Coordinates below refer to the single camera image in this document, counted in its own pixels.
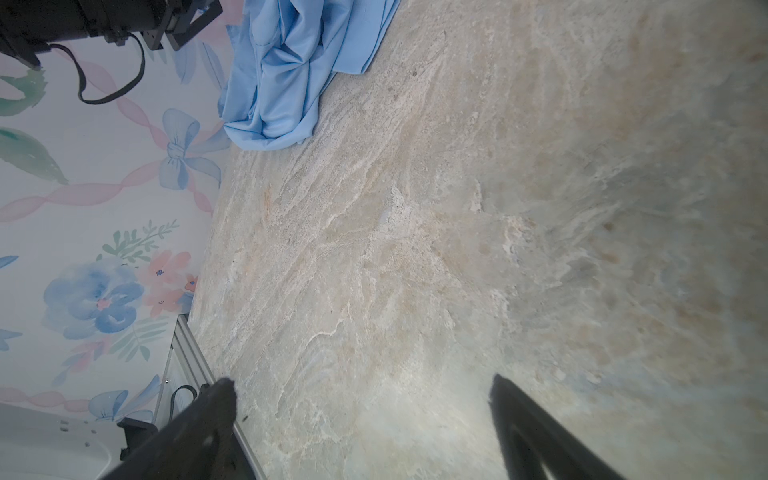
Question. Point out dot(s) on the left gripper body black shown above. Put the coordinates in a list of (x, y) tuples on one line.
[(33, 25)]

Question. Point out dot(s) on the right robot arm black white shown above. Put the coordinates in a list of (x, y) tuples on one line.
[(37, 445)]

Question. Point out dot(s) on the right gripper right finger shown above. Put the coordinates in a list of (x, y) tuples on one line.
[(534, 445)]

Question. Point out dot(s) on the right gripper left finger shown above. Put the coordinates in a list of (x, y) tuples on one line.
[(199, 443)]

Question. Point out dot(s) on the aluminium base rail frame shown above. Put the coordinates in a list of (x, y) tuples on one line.
[(187, 370)]

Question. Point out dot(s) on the light blue cloth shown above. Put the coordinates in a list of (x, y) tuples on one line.
[(286, 54)]

